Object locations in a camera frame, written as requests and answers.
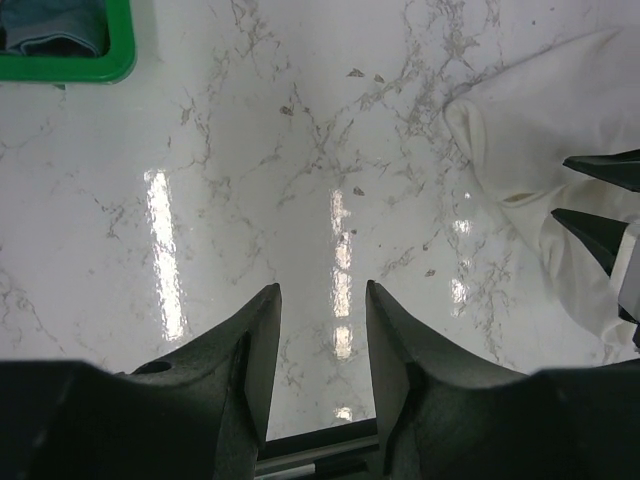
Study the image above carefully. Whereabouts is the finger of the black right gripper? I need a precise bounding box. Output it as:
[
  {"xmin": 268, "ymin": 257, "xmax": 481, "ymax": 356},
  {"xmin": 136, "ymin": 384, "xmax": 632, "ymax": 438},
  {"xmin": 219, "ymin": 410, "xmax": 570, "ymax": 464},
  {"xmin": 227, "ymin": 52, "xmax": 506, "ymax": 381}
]
[
  {"xmin": 551, "ymin": 208, "xmax": 630, "ymax": 276},
  {"xmin": 563, "ymin": 149, "xmax": 640, "ymax": 191}
]

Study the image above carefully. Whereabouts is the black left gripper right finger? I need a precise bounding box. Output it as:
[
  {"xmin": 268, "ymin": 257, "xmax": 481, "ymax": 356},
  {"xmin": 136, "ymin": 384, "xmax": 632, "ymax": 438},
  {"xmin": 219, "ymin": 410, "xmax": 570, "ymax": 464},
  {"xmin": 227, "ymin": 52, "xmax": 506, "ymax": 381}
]
[{"xmin": 366, "ymin": 281, "xmax": 538, "ymax": 479}]

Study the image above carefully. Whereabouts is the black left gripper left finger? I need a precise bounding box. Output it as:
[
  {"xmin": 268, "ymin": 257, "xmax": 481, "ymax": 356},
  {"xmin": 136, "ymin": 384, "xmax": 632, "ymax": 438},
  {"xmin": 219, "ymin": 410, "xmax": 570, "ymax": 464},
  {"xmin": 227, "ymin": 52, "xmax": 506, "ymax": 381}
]
[{"xmin": 107, "ymin": 284, "xmax": 281, "ymax": 479}]

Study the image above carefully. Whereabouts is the white t shirt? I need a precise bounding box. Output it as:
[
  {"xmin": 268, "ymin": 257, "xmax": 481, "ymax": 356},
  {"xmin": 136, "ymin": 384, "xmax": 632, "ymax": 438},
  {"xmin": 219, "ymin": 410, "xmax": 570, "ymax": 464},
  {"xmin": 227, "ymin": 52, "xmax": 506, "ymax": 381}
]
[{"xmin": 444, "ymin": 26, "xmax": 639, "ymax": 347}]

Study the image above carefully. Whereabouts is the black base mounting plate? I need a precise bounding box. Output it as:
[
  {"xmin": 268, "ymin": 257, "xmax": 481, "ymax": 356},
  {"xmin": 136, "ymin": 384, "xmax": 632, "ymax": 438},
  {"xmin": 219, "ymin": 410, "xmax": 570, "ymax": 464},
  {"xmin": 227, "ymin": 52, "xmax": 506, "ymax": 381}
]
[{"xmin": 255, "ymin": 419, "xmax": 384, "ymax": 480}]

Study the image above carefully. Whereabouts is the green plastic basket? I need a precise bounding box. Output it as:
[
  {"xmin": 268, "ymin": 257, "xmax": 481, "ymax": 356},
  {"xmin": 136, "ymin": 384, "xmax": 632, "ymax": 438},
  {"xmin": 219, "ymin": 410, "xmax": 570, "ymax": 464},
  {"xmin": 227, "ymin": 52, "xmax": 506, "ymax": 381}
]
[{"xmin": 1, "ymin": 1, "xmax": 136, "ymax": 85}]

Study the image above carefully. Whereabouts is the light blue t shirt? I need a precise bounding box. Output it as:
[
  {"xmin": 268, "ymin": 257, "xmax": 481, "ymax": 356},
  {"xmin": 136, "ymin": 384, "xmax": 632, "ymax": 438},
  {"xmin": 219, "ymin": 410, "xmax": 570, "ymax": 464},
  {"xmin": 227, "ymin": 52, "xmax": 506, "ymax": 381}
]
[{"xmin": 1, "ymin": 0, "xmax": 108, "ymax": 58}]

